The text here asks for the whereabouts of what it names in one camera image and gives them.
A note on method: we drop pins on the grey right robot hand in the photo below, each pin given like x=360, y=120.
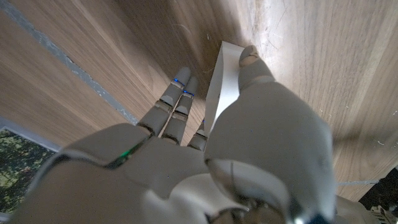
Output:
x=264, y=133

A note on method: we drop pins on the white kitchen timer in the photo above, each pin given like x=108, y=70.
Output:
x=224, y=81

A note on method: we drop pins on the printed window backdrop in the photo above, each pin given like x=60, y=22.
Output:
x=18, y=168

